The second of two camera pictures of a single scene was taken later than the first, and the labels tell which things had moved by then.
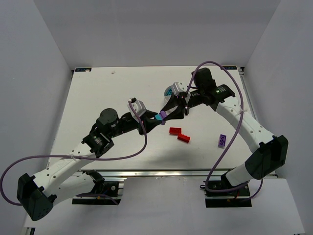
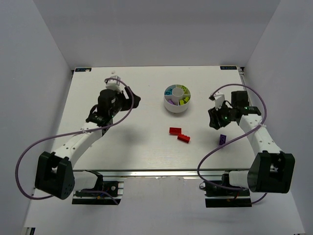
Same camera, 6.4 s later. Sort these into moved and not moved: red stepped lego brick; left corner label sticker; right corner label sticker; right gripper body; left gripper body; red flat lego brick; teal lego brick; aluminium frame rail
Moved: right gripper body; left gripper body
Not moved: red stepped lego brick; left corner label sticker; teal lego brick; right corner label sticker; aluminium frame rail; red flat lego brick
